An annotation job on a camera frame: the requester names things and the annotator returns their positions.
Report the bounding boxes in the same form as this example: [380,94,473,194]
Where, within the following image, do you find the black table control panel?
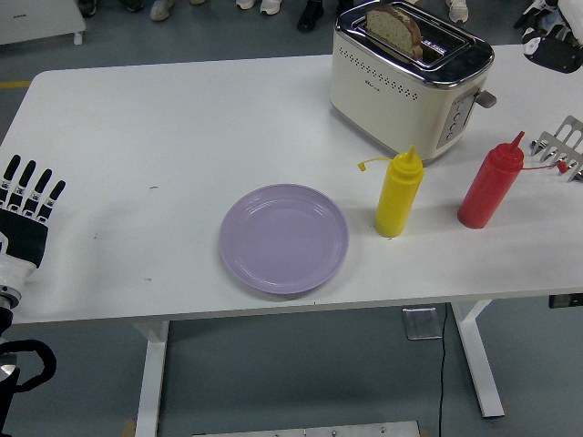
[547,294,583,310]

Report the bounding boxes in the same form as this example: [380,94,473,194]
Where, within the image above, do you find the long metal base plate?
[190,420,423,437]

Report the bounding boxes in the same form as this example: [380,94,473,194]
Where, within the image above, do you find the metal toast rack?
[529,115,583,183]

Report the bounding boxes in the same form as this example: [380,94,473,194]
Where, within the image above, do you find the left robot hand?
[0,154,67,292]

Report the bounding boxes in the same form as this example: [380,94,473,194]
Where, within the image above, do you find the white table leg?
[133,320,170,437]
[450,300,506,419]

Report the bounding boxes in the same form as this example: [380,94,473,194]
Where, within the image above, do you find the small metal floor plate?
[402,307,444,340]

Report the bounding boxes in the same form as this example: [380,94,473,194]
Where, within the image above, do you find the brown bread slice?
[365,3,424,59]

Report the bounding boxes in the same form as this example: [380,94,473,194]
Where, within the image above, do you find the white cabinet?
[0,0,87,46]

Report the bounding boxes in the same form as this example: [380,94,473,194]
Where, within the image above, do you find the black floor cable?
[436,303,450,437]

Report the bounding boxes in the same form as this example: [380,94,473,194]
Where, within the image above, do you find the cream and chrome toaster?
[329,1,498,166]

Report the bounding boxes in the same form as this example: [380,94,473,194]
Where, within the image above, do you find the black shoe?
[296,0,325,33]

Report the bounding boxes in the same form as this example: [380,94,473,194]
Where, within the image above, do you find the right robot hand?
[514,0,583,75]

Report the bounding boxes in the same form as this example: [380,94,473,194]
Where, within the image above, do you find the red squeeze bottle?
[456,131,570,230]

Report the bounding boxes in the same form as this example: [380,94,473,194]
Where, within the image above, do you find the purple round plate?
[219,183,351,296]

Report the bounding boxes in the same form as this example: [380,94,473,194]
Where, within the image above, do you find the yellow squeeze bottle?
[357,145,425,239]

